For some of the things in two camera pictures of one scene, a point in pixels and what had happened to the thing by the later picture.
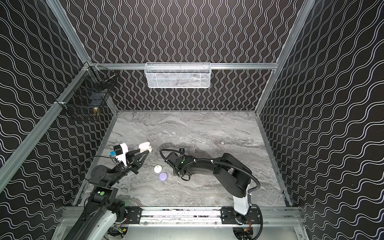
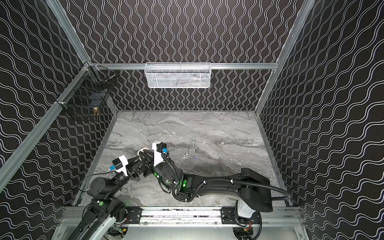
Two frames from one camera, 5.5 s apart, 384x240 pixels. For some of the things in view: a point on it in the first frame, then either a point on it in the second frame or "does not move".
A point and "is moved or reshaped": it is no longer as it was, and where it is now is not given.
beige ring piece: (145, 146) is moved or reshaped
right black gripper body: (173, 162) to (149, 160)
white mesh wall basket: (177, 75) does not move
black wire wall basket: (89, 91) does not move
